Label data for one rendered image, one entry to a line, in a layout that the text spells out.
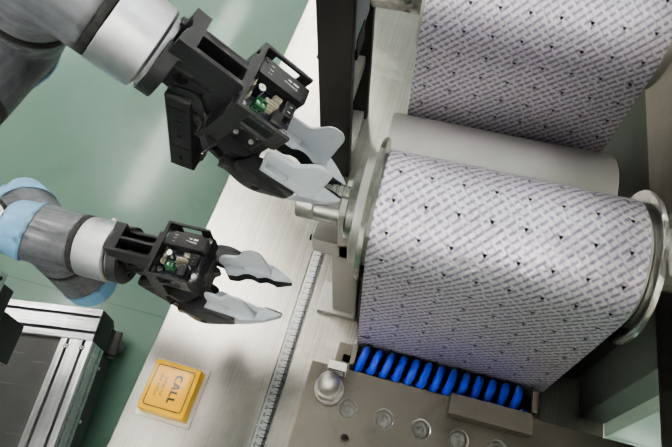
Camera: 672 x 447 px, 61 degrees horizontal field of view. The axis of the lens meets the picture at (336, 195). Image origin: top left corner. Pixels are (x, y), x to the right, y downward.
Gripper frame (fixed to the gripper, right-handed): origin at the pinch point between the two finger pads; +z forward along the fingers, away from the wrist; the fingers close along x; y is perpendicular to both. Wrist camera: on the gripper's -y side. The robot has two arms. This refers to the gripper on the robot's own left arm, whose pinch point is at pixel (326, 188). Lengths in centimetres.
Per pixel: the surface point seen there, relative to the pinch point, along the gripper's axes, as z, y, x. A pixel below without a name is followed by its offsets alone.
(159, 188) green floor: 18, -151, 66
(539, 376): 33.5, 2.3, -6.1
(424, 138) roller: 8.6, 2.5, 11.8
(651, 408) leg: 82, -8, 7
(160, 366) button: 6.0, -40.3, -13.4
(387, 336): 19.5, -9.1, -6.1
